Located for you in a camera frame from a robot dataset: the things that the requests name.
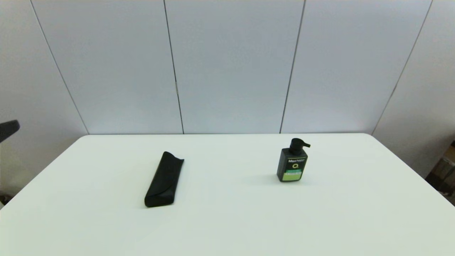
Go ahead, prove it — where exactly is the black leather glasses case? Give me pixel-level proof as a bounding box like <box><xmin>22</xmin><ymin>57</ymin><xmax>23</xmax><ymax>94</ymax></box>
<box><xmin>144</xmin><ymin>151</ymin><xmax>184</xmax><ymax>208</ymax></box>

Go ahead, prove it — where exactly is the black pump bottle green label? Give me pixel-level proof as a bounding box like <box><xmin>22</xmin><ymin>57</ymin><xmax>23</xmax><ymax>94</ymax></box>
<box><xmin>277</xmin><ymin>138</ymin><xmax>311</xmax><ymax>182</ymax></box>

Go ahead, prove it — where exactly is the dark background equipment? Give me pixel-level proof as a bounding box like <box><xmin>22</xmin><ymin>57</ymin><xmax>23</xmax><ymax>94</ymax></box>
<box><xmin>425</xmin><ymin>140</ymin><xmax>455</xmax><ymax>207</ymax></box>

